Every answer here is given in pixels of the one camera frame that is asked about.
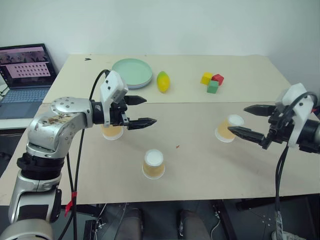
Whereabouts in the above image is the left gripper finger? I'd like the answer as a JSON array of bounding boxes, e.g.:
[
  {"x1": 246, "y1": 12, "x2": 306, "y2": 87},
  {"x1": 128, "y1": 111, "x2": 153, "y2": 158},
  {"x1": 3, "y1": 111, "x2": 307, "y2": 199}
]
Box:
[
  {"x1": 125, "y1": 95, "x2": 148, "y2": 106},
  {"x1": 127, "y1": 116, "x2": 158, "y2": 131}
]

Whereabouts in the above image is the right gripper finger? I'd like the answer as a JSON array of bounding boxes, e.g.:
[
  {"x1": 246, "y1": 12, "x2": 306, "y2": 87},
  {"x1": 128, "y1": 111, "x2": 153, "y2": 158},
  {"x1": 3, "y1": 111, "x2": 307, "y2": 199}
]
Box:
[
  {"x1": 227, "y1": 125, "x2": 266, "y2": 147},
  {"x1": 243, "y1": 104, "x2": 276, "y2": 117}
]

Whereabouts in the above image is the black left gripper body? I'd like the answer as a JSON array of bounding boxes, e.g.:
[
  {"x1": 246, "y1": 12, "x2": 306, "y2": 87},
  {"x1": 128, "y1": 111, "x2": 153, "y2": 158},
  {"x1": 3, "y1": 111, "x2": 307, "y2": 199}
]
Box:
[{"x1": 109, "y1": 95, "x2": 131, "y2": 127}]

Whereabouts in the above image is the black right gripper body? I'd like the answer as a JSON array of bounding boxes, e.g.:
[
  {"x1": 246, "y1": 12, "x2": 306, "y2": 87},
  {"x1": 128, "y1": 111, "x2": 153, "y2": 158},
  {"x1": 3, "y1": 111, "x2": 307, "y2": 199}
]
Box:
[{"x1": 261, "y1": 105, "x2": 296, "y2": 151}]

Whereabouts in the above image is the pale blue plate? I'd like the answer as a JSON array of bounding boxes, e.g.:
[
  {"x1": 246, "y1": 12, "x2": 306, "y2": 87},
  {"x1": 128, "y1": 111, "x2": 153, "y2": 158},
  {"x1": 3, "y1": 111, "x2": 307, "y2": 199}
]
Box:
[{"x1": 126, "y1": 74, "x2": 154, "y2": 90}]

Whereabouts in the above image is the tan paper cup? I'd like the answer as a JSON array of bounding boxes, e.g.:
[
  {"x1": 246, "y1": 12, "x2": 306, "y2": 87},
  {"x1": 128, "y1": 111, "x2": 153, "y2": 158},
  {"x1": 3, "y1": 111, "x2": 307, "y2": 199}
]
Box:
[
  {"x1": 100, "y1": 123, "x2": 125, "y2": 142},
  {"x1": 214, "y1": 114, "x2": 245, "y2": 144},
  {"x1": 141, "y1": 148, "x2": 167, "y2": 180}
]

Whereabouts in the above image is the light green plate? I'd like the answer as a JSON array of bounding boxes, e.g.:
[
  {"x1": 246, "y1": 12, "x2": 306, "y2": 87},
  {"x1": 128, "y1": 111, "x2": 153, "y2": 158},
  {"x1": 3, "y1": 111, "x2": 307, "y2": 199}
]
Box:
[{"x1": 111, "y1": 57, "x2": 154, "y2": 87}]

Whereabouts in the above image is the yellow green toy fruit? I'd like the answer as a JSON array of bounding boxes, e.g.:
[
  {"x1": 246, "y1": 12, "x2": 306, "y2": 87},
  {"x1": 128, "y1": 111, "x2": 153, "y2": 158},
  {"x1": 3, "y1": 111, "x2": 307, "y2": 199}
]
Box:
[{"x1": 156, "y1": 70, "x2": 172, "y2": 95}]

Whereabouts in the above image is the red wooden cube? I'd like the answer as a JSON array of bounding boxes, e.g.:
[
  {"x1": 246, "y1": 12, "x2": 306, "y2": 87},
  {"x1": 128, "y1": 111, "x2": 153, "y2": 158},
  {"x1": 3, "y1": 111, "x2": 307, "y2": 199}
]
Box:
[{"x1": 211, "y1": 73, "x2": 225, "y2": 87}]

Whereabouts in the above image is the green wooden cube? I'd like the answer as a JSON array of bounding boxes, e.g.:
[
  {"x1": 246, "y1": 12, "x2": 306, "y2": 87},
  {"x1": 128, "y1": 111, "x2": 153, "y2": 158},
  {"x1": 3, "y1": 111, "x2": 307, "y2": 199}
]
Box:
[{"x1": 206, "y1": 80, "x2": 219, "y2": 95}]

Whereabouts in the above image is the yellow wooden cube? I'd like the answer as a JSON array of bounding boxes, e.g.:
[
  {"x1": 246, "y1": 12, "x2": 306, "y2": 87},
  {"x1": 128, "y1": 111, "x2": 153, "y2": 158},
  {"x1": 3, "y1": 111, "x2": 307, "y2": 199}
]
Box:
[{"x1": 200, "y1": 71, "x2": 214, "y2": 86}]

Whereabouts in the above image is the blue open laptop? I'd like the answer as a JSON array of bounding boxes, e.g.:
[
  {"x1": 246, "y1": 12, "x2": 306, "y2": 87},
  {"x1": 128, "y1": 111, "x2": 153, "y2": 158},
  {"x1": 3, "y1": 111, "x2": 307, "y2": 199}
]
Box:
[{"x1": 0, "y1": 43, "x2": 59, "y2": 121}]

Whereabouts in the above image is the dark rounded shape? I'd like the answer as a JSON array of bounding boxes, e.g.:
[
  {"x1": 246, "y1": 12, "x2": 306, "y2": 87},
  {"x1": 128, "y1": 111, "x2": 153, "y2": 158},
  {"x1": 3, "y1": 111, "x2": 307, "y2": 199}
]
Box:
[
  {"x1": 177, "y1": 208, "x2": 210, "y2": 240},
  {"x1": 121, "y1": 208, "x2": 145, "y2": 240}
]

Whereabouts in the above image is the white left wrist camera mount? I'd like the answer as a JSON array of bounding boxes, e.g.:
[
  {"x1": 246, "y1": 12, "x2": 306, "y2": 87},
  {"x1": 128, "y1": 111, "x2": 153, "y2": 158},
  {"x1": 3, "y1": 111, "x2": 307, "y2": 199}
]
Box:
[{"x1": 99, "y1": 70, "x2": 129, "y2": 126}]

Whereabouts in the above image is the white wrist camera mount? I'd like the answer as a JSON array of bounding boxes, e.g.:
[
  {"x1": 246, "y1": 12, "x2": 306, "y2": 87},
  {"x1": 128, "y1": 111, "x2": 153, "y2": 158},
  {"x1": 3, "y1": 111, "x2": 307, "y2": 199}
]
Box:
[
  {"x1": 274, "y1": 82, "x2": 317, "y2": 150},
  {"x1": 99, "y1": 70, "x2": 129, "y2": 126}
]

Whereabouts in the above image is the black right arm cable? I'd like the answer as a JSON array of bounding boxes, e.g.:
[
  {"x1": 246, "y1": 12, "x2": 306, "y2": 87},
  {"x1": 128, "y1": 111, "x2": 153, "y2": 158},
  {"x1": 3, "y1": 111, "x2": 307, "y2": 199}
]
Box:
[{"x1": 274, "y1": 91, "x2": 320, "y2": 240}]

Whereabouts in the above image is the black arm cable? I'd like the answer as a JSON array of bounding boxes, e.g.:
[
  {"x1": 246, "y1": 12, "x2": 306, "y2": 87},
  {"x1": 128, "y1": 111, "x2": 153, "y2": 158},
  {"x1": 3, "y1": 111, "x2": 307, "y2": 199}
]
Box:
[
  {"x1": 274, "y1": 91, "x2": 320, "y2": 240},
  {"x1": 58, "y1": 69, "x2": 112, "y2": 240}
]

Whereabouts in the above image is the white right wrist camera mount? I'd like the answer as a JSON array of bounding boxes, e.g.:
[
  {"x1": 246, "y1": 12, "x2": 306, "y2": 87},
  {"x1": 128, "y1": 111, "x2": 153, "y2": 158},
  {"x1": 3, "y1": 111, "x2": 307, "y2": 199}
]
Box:
[{"x1": 274, "y1": 82, "x2": 317, "y2": 150}]

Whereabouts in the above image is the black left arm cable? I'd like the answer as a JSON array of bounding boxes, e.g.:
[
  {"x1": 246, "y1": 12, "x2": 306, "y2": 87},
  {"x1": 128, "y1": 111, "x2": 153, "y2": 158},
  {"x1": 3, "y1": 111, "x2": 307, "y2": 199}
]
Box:
[{"x1": 58, "y1": 69, "x2": 112, "y2": 240}]

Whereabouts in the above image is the black table frame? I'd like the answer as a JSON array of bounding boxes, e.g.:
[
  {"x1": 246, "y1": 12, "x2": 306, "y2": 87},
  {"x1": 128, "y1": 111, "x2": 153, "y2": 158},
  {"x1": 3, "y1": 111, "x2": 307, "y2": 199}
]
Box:
[{"x1": 211, "y1": 193, "x2": 320, "y2": 240}]

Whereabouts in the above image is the red tape on cable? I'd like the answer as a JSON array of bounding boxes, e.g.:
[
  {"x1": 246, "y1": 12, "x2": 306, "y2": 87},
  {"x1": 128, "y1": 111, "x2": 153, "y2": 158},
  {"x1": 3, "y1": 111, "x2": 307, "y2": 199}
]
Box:
[{"x1": 64, "y1": 190, "x2": 78, "y2": 217}]

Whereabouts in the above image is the thin white cable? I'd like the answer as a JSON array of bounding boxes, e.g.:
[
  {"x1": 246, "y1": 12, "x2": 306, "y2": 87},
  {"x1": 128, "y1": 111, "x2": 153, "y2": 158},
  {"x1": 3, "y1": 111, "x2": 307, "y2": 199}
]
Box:
[{"x1": 209, "y1": 219, "x2": 221, "y2": 240}]

